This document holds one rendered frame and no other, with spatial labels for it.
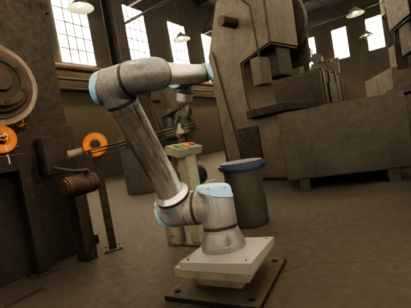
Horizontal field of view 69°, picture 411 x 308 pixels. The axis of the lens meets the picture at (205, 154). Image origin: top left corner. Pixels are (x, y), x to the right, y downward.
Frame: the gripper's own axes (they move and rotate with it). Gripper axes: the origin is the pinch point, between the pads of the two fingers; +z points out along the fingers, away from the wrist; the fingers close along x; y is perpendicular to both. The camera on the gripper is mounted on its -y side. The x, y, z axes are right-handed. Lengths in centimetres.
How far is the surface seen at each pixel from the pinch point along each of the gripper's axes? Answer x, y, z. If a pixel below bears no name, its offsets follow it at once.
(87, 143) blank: -19, -58, 16
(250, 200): 33, 38, 38
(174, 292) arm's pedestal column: -51, 46, 52
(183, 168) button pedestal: 2.3, 5.1, 19.1
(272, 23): 204, -39, -106
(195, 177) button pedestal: 8.2, 10.3, 24.7
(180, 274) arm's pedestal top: -50, 47, 43
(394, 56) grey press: 295, 83, -89
